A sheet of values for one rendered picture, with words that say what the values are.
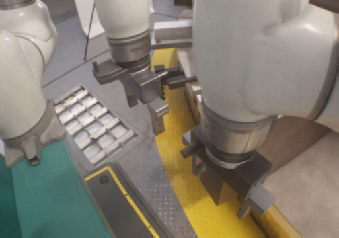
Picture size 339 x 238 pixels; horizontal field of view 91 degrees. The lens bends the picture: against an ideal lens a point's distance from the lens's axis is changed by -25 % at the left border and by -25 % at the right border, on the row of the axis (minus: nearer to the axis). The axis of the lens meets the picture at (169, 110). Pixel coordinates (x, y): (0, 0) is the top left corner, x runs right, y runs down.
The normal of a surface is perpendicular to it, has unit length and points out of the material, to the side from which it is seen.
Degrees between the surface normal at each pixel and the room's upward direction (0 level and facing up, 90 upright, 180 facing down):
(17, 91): 88
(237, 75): 91
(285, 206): 0
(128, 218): 0
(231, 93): 95
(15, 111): 90
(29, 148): 7
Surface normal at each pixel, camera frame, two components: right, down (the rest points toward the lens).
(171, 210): -0.09, -0.73
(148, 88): 0.58, 0.51
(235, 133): -0.27, 0.67
